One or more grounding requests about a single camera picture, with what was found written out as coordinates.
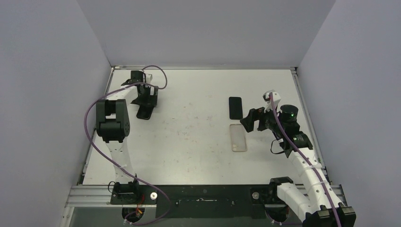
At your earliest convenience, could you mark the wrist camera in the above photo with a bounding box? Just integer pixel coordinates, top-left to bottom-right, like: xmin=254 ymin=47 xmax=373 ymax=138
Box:
xmin=143 ymin=73 xmax=153 ymax=83
xmin=262 ymin=90 xmax=281 ymax=112

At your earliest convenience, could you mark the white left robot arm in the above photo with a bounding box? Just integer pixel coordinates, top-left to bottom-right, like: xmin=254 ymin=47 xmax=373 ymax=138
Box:
xmin=96 ymin=70 xmax=158 ymax=205

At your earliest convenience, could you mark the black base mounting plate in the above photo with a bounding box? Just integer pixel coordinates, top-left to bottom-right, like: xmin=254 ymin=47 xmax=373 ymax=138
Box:
xmin=107 ymin=181 xmax=290 ymax=222

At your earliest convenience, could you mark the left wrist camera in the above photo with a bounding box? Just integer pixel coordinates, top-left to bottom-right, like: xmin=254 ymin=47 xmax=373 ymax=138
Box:
xmin=143 ymin=73 xmax=153 ymax=83

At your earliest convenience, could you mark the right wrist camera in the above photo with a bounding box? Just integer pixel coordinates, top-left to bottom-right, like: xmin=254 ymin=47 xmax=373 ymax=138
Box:
xmin=262 ymin=90 xmax=281 ymax=112

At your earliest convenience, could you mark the cream phone case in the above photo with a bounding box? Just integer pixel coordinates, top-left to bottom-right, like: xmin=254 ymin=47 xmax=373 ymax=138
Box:
xmin=229 ymin=124 xmax=247 ymax=152

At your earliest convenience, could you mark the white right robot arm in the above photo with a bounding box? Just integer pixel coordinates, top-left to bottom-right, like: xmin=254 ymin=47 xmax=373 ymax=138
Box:
xmin=240 ymin=105 xmax=356 ymax=227

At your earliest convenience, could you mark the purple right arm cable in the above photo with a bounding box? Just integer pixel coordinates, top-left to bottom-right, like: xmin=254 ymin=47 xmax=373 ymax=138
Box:
xmin=269 ymin=93 xmax=343 ymax=227

